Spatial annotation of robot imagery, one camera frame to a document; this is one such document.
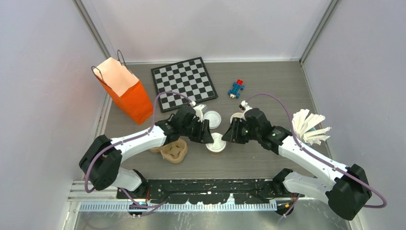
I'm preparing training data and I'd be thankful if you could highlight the white plastic cup lid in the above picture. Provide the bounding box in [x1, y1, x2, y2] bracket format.
[203, 111, 222, 129]

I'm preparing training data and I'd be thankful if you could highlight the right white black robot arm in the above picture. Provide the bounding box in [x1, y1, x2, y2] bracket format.
[222, 108, 372, 220]

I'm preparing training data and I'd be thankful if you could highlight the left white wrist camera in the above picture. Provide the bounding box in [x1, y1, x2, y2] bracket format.
[189, 101, 207, 122]

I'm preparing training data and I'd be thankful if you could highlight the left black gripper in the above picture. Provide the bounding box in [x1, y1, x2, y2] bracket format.
[180, 117, 213, 143]

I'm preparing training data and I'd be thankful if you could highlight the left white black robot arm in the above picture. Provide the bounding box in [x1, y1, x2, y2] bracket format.
[79, 104, 214, 198]

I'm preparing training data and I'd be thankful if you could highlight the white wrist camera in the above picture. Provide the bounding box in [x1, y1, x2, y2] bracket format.
[239, 100, 253, 120]
[189, 101, 207, 122]

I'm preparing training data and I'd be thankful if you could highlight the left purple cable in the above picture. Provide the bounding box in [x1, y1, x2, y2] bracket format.
[83, 91, 197, 218]

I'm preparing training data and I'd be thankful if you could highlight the brown pulp cup carrier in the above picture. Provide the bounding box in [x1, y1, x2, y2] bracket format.
[149, 138, 188, 163]

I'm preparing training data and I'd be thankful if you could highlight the white paper-wrapped straws bundle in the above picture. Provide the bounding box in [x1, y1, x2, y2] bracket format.
[292, 109, 331, 146]

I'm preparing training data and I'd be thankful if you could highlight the purple cable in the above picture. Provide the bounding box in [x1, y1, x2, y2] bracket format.
[246, 92, 388, 209]
[83, 91, 197, 218]

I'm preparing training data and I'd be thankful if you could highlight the brown paper coffee cup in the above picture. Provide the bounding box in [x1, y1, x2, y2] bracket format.
[210, 152, 222, 156]

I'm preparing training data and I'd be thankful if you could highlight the black white chessboard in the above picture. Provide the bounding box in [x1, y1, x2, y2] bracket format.
[151, 57, 218, 103]

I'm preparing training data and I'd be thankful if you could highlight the orange paper bag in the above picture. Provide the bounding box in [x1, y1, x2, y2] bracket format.
[91, 50, 153, 125]

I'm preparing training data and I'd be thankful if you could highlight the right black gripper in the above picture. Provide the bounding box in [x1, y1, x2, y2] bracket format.
[222, 117, 260, 144]

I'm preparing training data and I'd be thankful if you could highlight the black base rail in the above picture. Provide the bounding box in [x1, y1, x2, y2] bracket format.
[129, 179, 298, 205]

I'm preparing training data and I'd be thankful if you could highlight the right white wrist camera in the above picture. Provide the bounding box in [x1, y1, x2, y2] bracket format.
[239, 100, 253, 120]

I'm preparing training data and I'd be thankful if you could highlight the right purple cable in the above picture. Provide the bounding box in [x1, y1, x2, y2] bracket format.
[246, 92, 388, 209]

